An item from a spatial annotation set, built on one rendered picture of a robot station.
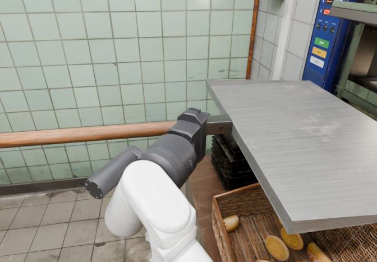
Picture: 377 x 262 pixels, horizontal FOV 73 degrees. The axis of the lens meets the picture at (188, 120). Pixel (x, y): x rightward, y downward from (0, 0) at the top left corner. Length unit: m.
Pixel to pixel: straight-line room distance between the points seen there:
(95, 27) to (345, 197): 1.56
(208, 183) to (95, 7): 1.19
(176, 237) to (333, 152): 0.36
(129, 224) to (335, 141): 0.44
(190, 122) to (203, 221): 0.75
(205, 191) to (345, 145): 0.83
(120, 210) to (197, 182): 1.00
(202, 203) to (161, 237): 0.93
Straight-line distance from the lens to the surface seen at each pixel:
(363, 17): 0.85
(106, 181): 0.39
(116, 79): 1.80
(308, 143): 0.59
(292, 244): 1.13
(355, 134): 0.67
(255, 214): 1.22
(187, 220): 0.35
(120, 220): 0.40
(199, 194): 1.30
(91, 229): 2.01
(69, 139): 0.57
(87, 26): 1.74
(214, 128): 0.56
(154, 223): 0.33
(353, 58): 1.09
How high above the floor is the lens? 1.50
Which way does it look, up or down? 29 degrees down
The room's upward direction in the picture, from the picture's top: straight up
